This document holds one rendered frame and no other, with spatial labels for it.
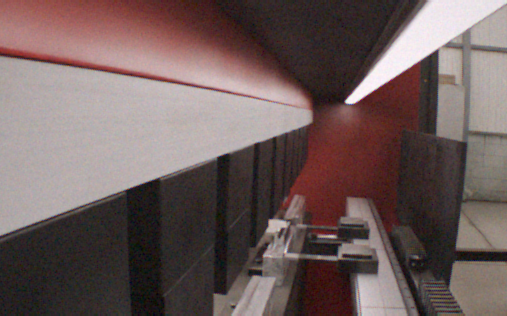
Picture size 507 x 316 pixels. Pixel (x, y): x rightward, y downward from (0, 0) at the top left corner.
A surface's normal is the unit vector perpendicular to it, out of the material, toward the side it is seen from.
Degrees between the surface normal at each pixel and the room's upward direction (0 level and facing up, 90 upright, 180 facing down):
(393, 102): 90
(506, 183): 90
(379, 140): 90
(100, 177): 90
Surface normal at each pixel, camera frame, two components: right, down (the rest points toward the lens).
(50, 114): 0.98, 0.06
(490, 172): -0.27, 0.08
